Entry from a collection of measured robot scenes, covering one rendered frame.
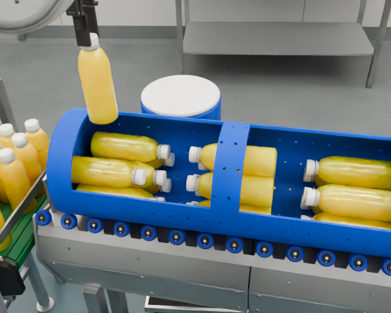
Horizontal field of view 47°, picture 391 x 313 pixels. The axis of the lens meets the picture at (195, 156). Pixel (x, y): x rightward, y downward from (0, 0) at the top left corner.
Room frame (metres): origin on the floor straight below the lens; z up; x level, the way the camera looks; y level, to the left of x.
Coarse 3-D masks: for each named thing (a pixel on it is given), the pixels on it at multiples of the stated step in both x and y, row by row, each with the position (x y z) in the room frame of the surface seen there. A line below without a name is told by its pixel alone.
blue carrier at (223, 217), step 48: (192, 144) 1.03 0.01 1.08; (240, 144) 0.83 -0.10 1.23; (288, 144) 0.97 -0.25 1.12; (336, 144) 0.94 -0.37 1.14; (384, 144) 0.90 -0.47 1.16; (48, 192) 0.83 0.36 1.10; (192, 192) 0.95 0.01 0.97; (240, 192) 0.74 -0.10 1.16; (288, 192) 0.92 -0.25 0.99; (288, 240) 0.71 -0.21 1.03; (336, 240) 0.68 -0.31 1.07; (384, 240) 0.65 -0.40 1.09
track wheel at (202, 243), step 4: (204, 232) 0.79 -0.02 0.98; (200, 236) 0.78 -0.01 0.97; (204, 236) 0.78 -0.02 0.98; (208, 236) 0.78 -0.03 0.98; (212, 236) 0.78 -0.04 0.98; (200, 240) 0.78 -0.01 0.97; (204, 240) 0.77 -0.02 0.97; (208, 240) 0.77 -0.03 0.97; (212, 240) 0.77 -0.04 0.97; (200, 244) 0.77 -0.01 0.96; (204, 244) 0.77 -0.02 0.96; (208, 244) 0.77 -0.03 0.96; (212, 244) 0.77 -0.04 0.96; (204, 248) 0.76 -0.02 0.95; (208, 248) 0.76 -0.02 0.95
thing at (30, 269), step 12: (0, 264) 0.78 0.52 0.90; (12, 264) 0.81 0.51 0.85; (24, 264) 1.24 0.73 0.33; (0, 276) 0.77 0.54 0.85; (12, 276) 0.77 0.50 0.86; (24, 276) 1.19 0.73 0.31; (36, 276) 1.24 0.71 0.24; (0, 288) 0.78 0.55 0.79; (12, 288) 0.77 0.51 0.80; (24, 288) 0.77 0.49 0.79; (36, 288) 1.23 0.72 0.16; (12, 300) 0.78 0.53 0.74; (48, 300) 1.26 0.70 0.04
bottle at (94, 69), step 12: (84, 48) 0.92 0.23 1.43; (96, 48) 0.93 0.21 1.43; (84, 60) 0.91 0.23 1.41; (96, 60) 0.91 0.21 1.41; (108, 60) 0.93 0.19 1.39; (84, 72) 0.90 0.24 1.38; (96, 72) 0.90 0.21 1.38; (108, 72) 0.92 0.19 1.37; (84, 84) 0.91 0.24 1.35; (96, 84) 0.90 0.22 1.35; (108, 84) 0.91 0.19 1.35; (84, 96) 0.91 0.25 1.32; (96, 96) 0.90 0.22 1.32; (108, 96) 0.91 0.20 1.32; (96, 108) 0.90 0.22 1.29; (108, 108) 0.90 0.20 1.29; (96, 120) 0.90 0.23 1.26; (108, 120) 0.90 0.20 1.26
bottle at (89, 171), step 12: (84, 156) 0.91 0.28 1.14; (72, 168) 0.88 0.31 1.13; (84, 168) 0.87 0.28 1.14; (96, 168) 0.87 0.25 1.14; (108, 168) 0.87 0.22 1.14; (120, 168) 0.86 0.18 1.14; (132, 168) 0.88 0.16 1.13; (72, 180) 0.87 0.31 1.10; (84, 180) 0.86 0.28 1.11; (96, 180) 0.85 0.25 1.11; (108, 180) 0.85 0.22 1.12; (120, 180) 0.85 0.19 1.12; (132, 180) 0.85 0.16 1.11
